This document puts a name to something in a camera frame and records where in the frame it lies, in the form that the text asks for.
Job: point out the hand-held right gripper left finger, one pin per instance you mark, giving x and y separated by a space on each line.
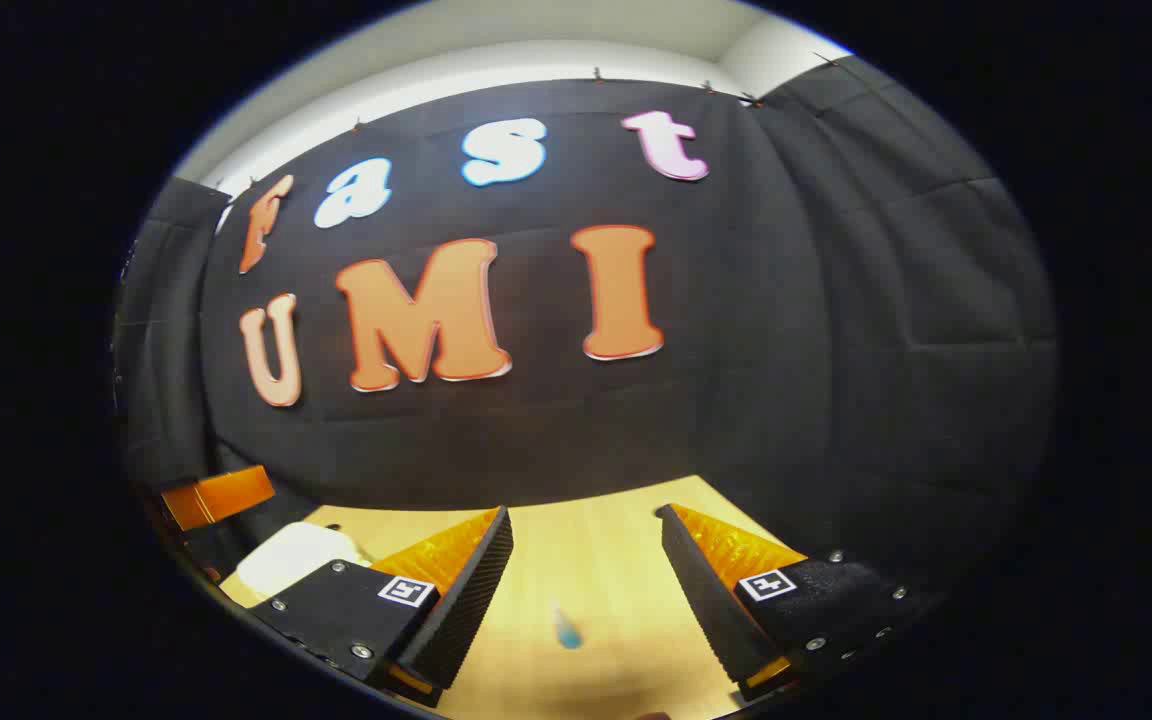
471 600

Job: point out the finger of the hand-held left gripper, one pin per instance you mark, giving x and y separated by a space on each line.
221 495

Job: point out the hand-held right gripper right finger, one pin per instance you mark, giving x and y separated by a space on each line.
706 600

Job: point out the pale yellow suitcase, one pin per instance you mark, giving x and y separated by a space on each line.
291 560

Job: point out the blue and white tube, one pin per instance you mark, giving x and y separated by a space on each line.
566 630

